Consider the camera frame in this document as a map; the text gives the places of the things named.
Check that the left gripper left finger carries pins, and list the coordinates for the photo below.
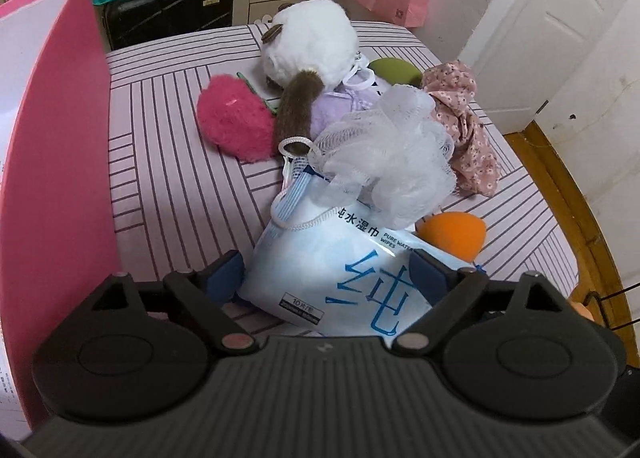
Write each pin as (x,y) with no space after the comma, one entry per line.
(197,298)

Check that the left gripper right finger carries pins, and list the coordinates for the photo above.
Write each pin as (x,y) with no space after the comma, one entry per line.
(451,293)

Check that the orange makeup sponge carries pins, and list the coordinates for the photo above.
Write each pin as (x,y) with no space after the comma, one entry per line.
(460,234)

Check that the blue wet wipes pack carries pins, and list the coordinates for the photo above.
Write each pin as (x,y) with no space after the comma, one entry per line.
(347,276)

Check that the pink floral cloth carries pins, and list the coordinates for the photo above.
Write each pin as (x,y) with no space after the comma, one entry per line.
(475,163)

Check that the white mesh bath sponge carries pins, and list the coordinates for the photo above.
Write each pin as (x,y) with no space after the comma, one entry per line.
(394,157)

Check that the red strawberry plush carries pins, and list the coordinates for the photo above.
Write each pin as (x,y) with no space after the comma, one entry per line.
(233,117)

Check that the purple plush toy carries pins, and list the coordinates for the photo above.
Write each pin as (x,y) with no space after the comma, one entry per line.
(332,106)

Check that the white panda plush toy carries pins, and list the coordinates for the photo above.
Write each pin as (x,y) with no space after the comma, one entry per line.
(308,49)

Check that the pink storage box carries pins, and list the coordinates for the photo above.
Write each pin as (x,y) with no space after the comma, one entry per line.
(57,229)

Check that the white face mask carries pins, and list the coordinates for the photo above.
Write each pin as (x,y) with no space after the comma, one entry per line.
(297,176)

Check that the green makeup sponge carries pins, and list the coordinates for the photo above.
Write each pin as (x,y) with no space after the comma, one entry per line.
(397,72)

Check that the black suitcase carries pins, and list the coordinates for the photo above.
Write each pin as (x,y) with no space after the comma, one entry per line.
(130,22)

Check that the white door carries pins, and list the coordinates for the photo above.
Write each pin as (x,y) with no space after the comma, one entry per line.
(534,50)

